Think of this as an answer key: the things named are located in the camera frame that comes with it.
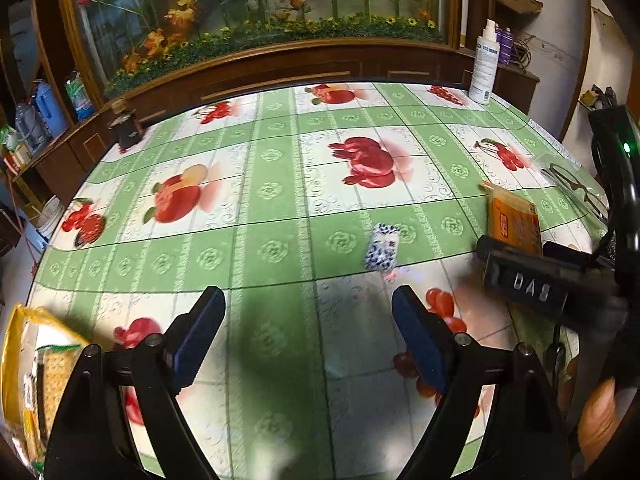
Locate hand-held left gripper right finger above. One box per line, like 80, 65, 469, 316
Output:
392, 285, 571, 480

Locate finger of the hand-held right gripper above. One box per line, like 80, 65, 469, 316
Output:
542, 241, 598, 271
475, 235, 503, 288

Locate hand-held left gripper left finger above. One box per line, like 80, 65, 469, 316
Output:
44, 286, 226, 480

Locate orange snack packet red print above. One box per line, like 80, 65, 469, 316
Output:
480, 181, 544, 257

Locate white blue patterned candy packet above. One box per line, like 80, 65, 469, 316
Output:
362, 223, 402, 275

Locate person's right hand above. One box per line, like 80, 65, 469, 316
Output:
576, 378, 627, 464

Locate eyeglasses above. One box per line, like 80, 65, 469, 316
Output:
540, 161, 610, 222

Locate white spray bottle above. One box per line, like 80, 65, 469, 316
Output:
468, 18, 503, 106

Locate white plastic bucket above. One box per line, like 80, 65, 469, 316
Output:
36, 196, 65, 241

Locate purple bottle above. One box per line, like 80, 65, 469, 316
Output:
499, 26, 516, 67

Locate small black pot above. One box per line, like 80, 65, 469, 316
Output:
108, 109, 145, 152

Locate cardboard piece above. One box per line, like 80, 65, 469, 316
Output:
494, 0, 544, 17

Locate green white bag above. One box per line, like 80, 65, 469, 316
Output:
0, 126, 33, 173

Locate green white bottle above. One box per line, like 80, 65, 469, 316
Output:
64, 71, 97, 122

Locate grey thermos jug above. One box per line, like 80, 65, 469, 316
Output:
14, 102, 50, 153

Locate blue thermos jug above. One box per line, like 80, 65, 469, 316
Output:
34, 80, 69, 137

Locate flower mural glass panel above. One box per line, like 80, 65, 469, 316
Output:
57, 0, 463, 106

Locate bundle of wall cables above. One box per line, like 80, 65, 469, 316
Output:
514, 32, 538, 68

